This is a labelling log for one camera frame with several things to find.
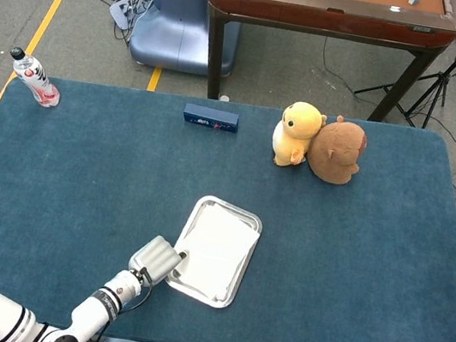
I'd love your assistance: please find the clear plastic drink bottle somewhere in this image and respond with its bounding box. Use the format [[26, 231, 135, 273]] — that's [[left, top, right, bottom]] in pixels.
[[2, 45, 68, 110]]

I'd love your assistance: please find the grey power strip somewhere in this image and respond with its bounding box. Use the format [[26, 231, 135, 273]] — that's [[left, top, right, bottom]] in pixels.
[[106, 0, 152, 33]]

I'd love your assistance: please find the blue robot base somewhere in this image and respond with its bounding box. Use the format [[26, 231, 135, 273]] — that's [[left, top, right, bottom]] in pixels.
[[125, 0, 245, 81]]

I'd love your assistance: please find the dark blue printed box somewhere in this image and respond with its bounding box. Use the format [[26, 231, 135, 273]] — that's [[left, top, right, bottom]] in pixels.
[[181, 102, 241, 134]]

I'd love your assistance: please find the white paper napkin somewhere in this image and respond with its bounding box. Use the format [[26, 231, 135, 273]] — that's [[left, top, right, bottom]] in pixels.
[[167, 198, 264, 306]]

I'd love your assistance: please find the black tripod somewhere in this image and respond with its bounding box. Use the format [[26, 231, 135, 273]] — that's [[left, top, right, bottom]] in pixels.
[[350, 0, 456, 135]]

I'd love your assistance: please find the brown plush toy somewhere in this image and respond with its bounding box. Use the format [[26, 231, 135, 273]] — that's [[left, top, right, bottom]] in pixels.
[[304, 111, 372, 189]]

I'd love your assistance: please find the brown mahjong table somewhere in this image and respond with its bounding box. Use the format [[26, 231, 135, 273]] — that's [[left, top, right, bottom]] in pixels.
[[190, 0, 456, 136]]

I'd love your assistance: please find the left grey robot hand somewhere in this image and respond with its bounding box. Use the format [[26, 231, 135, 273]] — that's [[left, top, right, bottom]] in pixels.
[[124, 231, 192, 291]]

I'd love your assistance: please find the silver metal tray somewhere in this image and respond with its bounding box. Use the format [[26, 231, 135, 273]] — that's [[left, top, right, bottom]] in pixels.
[[158, 189, 267, 314]]

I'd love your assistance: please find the yellow plush toy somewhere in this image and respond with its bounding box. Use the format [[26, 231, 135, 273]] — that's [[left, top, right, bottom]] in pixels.
[[268, 98, 330, 173]]

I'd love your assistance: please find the blue tablecloth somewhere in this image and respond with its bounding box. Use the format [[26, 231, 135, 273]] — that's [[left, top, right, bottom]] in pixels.
[[0, 62, 456, 342]]

